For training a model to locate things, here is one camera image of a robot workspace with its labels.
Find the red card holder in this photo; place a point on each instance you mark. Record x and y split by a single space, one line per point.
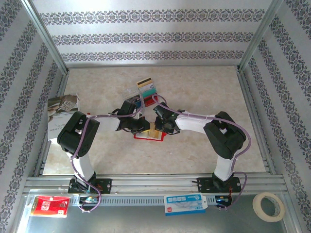
137 137

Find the plain gold card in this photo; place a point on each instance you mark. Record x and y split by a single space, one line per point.
153 134

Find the clear acrylic card stand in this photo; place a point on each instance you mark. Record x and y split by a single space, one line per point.
143 97

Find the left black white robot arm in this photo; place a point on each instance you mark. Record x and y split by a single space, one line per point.
77 136

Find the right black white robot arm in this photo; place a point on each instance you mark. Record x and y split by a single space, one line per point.
226 136

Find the blue card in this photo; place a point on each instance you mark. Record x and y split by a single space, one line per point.
139 104

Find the black VIP card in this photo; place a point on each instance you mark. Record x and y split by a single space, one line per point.
133 99

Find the red card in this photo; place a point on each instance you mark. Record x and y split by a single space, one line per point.
149 101

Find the green card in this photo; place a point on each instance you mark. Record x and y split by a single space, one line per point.
150 93

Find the white VIP card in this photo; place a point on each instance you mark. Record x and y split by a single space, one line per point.
148 88

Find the gold VIP card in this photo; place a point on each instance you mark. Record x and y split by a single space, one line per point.
143 83

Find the paperback book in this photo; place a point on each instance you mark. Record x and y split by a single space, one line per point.
60 109

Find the blue white packet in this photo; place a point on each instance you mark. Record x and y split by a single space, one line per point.
184 205

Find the small controller board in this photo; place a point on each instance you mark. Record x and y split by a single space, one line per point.
88 199
222 200

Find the sheet metal shelf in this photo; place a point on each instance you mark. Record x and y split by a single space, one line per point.
145 223

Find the red gold packet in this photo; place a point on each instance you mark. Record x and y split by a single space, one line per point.
49 206

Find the masking tape roll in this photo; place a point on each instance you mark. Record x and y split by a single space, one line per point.
257 211

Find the wide aluminium mounting rail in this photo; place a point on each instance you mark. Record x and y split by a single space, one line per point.
155 184

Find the aluminium frame rail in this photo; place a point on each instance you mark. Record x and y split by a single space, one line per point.
62 83
250 104
155 65

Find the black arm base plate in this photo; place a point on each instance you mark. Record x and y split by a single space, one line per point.
204 185
107 185

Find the aluminium frame post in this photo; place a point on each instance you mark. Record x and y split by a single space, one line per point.
260 36
45 36

